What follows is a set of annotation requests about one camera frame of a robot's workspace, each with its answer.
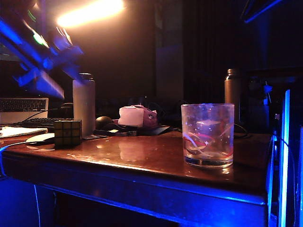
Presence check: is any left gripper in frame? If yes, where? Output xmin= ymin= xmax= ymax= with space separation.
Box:
xmin=13 ymin=26 xmax=84 ymax=100

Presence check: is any Rubik's cube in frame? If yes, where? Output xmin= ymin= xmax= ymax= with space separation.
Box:
xmin=54 ymin=120 xmax=83 ymax=149

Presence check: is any printed clear glass cup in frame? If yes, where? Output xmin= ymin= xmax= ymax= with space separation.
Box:
xmin=181 ymin=103 xmax=235 ymax=169

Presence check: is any white insulated bottle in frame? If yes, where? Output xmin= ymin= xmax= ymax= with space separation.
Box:
xmin=72 ymin=73 xmax=97 ymax=138

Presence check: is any silver laptop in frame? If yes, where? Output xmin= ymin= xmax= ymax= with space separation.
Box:
xmin=0 ymin=60 xmax=49 ymax=125

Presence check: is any black keyboard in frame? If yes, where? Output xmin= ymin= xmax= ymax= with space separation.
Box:
xmin=11 ymin=117 xmax=75 ymax=133

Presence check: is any glowing tube light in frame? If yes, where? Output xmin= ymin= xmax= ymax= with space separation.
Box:
xmin=56 ymin=0 xmax=125 ymax=29

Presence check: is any white computer mouse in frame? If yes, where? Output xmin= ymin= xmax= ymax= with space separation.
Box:
xmin=26 ymin=132 xmax=56 ymax=144

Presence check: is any black round object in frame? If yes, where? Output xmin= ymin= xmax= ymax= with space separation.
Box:
xmin=95 ymin=116 xmax=114 ymax=131

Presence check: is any white paper notebook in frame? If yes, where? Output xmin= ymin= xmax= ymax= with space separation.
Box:
xmin=0 ymin=126 xmax=49 ymax=139

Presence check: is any flat coaster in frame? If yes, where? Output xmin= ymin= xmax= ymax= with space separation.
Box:
xmin=81 ymin=133 xmax=107 ymax=140

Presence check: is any black flat pouch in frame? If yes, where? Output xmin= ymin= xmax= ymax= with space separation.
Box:
xmin=94 ymin=127 xmax=138 ymax=138

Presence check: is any dark flat tray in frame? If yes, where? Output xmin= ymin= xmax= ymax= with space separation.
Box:
xmin=138 ymin=125 xmax=171 ymax=136

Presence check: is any dark metal bottle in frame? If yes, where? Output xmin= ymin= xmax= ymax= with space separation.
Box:
xmin=224 ymin=69 xmax=242 ymax=122

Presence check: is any blue white hanging tag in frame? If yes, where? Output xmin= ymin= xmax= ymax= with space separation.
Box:
xmin=263 ymin=81 xmax=273 ymax=106

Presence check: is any blue lit upright panel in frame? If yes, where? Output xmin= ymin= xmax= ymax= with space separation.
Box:
xmin=277 ymin=89 xmax=291 ymax=227

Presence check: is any white cable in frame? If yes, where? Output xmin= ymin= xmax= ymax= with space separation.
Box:
xmin=0 ymin=141 xmax=33 ymax=177

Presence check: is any black looped power cable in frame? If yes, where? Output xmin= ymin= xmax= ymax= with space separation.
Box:
xmin=233 ymin=122 xmax=249 ymax=140

